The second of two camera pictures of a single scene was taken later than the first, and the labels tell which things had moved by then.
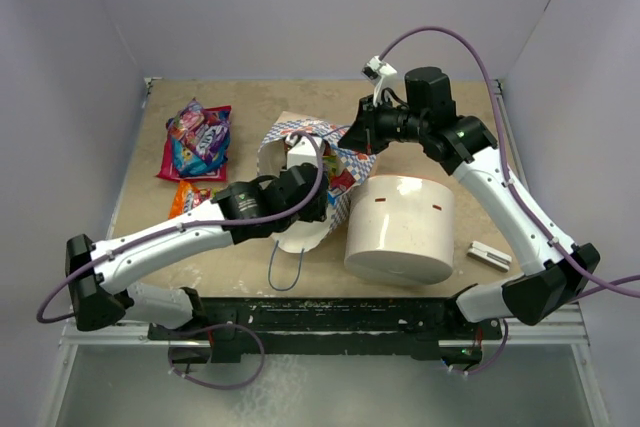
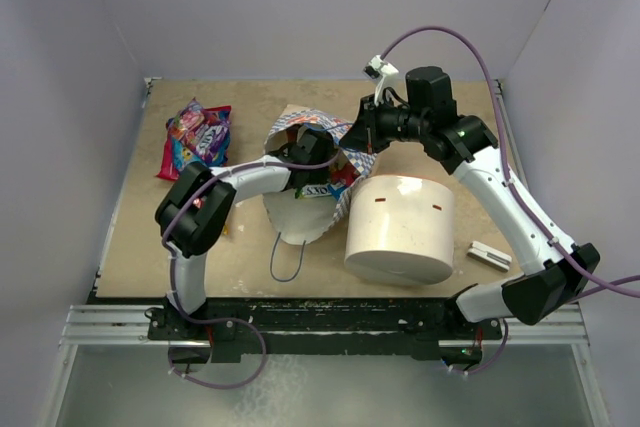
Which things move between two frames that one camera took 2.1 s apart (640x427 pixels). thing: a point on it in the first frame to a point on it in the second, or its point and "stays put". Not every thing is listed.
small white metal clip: [490, 256] stays put
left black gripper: [315, 211] to [319, 177]
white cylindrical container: [400, 229] stays put
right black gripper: [366, 138] stays put
